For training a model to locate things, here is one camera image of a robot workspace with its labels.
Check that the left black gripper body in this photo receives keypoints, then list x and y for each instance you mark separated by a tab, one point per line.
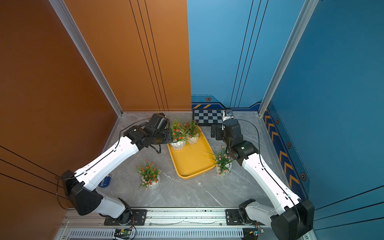
164	138

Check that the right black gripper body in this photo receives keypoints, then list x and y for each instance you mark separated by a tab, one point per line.
227	141

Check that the potted plant orange flowers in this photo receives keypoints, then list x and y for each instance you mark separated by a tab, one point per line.
179	135

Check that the potted plant pink flowers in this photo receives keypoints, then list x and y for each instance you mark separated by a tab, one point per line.
223	162

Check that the yellow plastic tray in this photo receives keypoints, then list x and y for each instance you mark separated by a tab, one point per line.
193	159

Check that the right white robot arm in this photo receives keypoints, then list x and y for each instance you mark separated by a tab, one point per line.
290	217

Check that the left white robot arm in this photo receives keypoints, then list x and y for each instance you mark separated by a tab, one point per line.
80	186

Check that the black white checkerboard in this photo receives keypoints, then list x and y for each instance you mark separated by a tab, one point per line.
208	117

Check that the blue object on floor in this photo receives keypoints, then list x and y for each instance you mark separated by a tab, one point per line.
105	182

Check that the green circuit board right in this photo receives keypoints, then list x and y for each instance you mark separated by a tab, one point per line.
251	234

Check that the green circuit board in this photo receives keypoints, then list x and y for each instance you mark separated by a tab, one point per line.
123	234
251	234

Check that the green circuit board left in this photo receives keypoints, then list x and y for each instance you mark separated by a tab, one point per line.
123	234

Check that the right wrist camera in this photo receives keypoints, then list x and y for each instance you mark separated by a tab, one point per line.
227	114

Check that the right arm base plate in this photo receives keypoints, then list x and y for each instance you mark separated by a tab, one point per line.
236	217

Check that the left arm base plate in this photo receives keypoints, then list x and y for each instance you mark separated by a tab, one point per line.
137	218

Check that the aluminium front rail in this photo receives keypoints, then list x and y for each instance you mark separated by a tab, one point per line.
206	223

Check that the right aluminium corner post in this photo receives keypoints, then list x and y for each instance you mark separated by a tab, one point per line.
292	43

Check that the aluminium corner post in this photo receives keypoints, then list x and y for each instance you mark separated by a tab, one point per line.
292	43
74	32

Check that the left aluminium corner post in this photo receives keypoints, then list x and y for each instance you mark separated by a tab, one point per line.
74	32

